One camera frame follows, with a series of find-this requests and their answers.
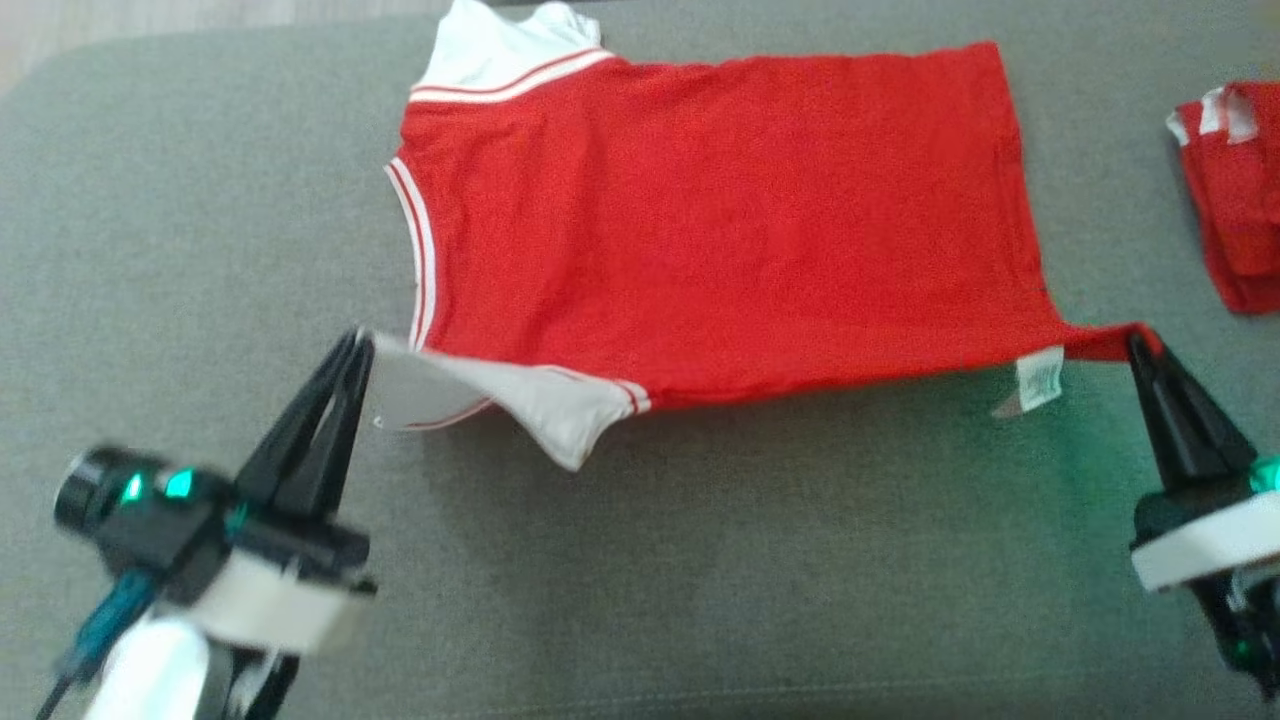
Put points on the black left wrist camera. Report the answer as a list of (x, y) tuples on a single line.
[(95, 490)]

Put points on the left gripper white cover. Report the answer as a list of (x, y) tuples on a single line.
[(280, 600)]

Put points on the red garment with white trim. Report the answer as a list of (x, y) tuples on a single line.
[(1240, 200)]

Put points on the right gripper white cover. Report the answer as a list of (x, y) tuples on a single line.
[(1220, 540)]

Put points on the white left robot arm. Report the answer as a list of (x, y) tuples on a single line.
[(160, 670)]

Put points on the red shirt with white sleeves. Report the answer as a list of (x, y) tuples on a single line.
[(700, 220)]

